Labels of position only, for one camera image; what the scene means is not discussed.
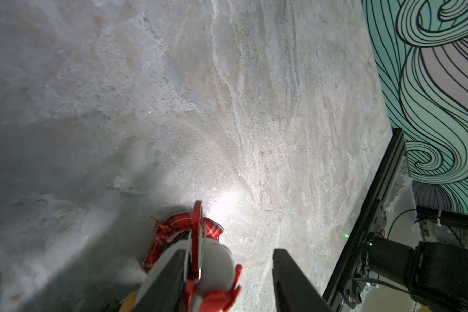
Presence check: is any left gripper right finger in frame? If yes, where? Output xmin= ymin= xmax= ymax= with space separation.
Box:
xmin=272 ymin=248 xmax=331 ymax=312

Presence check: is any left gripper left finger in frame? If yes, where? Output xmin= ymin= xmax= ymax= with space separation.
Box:
xmin=133 ymin=250 xmax=187 ymax=311

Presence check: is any red white plush keychain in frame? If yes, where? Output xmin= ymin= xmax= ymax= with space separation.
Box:
xmin=120 ymin=201 xmax=243 ymax=311

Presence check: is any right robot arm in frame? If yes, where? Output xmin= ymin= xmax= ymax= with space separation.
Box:
xmin=348 ymin=217 xmax=468 ymax=311

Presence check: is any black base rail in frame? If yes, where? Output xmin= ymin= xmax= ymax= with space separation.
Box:
xmin=322 ymin=128 xmax=406 ymax=311

